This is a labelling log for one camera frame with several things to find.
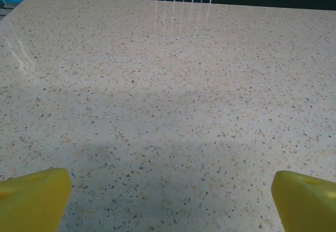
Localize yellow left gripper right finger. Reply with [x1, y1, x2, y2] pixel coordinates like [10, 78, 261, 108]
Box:
[271, 171, 336, 232]

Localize aluminium side rail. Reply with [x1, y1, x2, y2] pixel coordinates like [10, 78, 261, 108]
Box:
[0, 5, 19, 16]

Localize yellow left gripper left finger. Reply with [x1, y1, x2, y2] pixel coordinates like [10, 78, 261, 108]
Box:
[0, 167, 73, 232]

